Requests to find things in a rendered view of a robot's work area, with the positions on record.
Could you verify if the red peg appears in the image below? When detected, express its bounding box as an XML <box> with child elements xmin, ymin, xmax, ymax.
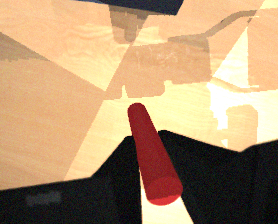
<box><xmin>127</xmin><ymin>103</ymin><xmax>183</xmax><ymax>206</ymax></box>

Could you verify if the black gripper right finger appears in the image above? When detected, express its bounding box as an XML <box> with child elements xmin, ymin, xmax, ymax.
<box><xmin>158</xmin><ymin>130</ymin><xmax>278</xmax><ymax>224</ymax></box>

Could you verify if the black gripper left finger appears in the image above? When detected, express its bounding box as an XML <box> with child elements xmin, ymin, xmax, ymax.
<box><xmin>0</xmin><ymin>135</ymin><xmax>143</xmax><ymax>224</ymax></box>

